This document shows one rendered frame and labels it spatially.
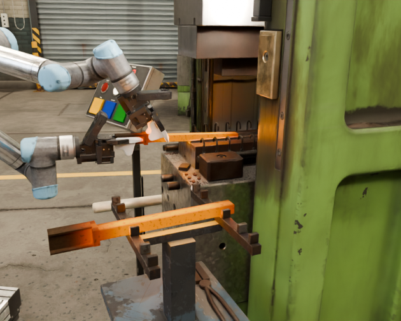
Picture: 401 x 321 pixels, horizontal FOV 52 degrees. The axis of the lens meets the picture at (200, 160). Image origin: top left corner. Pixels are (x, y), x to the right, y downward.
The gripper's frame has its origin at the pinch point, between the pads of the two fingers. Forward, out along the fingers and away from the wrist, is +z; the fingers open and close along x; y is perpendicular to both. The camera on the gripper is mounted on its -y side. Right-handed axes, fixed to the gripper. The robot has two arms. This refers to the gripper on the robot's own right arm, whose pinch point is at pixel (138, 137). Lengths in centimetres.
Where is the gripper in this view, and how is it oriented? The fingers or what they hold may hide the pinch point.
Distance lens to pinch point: 135.3
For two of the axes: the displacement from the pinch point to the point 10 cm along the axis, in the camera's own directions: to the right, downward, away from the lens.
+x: 3.3, 3.0, -9.0
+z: 9.4, -0.7, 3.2
